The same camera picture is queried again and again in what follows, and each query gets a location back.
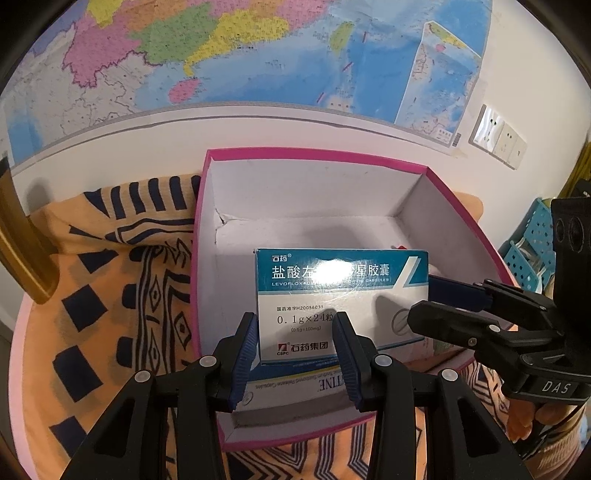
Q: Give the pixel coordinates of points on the colourful wall map poster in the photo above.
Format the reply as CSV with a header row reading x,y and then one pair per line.
x,y
231,46

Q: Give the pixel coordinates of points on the gold metal tumbler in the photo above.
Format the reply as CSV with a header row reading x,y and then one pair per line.
x,y
18,230

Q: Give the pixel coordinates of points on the orange patterned cloth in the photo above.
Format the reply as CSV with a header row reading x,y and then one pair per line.
x,y
115,323

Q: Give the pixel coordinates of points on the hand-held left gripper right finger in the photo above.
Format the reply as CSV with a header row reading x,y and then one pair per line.
x,y
348,364

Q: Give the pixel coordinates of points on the person's right forearm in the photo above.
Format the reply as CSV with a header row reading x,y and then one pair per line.
x,y
568,457

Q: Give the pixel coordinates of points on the blue perforated plastic stool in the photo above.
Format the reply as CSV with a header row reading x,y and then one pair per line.
x,y
538,226

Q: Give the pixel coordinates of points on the teal and white medicine box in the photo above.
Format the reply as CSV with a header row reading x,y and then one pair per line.
x,y
323,286

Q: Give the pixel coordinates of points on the white wall socket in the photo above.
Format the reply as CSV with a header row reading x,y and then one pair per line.
x,y
485,127
504,141
518,153

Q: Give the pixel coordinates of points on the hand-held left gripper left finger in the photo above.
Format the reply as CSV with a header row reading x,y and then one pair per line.
x,y
244,364

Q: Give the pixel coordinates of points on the person's right hand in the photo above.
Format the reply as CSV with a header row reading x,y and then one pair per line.
x,y
554,414

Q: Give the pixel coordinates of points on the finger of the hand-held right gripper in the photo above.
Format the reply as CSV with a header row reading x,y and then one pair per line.
x,y
452,290
443,323

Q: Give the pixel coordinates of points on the blue and white medicine box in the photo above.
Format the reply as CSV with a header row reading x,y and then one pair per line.
x,y
295,392

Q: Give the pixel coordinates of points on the pink cardboard box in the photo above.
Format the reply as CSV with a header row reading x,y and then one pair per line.
x,y
300,194

